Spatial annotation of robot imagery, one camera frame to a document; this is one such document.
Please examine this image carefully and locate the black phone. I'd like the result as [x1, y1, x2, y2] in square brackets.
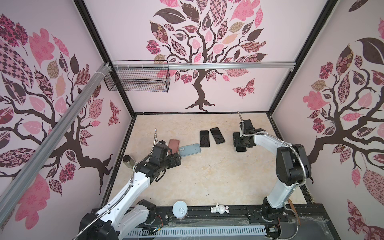
[210, 127, 226, 145]
[200, 131, 210, 148]
[235, 147, 247, 152]

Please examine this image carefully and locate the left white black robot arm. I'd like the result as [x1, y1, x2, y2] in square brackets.
[74, 137, 182, 240]

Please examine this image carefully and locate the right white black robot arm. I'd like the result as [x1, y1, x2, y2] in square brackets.
[234, 118, 312, 221]

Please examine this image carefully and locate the upper light blue phone case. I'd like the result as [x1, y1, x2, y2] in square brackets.
[179, 144, 201, 158]

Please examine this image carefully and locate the pink phone case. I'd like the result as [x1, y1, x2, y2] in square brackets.
[168, 139, 180, 155]

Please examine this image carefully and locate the dark cylindrical jar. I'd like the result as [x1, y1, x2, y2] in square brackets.
[122, 155, 136, 169]

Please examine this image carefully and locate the white round can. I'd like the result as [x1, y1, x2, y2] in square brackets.
[172, 201, 188, 219]

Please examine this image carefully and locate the white rabbit figurine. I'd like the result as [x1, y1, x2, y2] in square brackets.
[211, 204, 230, 215]

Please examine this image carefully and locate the brown wooden stick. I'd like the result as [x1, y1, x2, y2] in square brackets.
[288, 199, 301, 226]

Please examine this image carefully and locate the back aluminium rail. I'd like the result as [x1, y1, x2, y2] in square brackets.
[112, 61, 296, 70]

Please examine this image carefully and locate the aluminium rail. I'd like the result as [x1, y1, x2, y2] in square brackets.
[1, 63, 111, 224]
[112, 61, 296, 70]

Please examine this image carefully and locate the white slotted cable duct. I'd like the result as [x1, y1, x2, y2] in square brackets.
[125, 226, 267, 239]

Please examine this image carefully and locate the black wire basket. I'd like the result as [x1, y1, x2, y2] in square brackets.
[104, 60, 171, 93]

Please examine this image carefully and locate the left aluminium rail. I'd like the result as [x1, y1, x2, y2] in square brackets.
[1, 63, 111, 224]

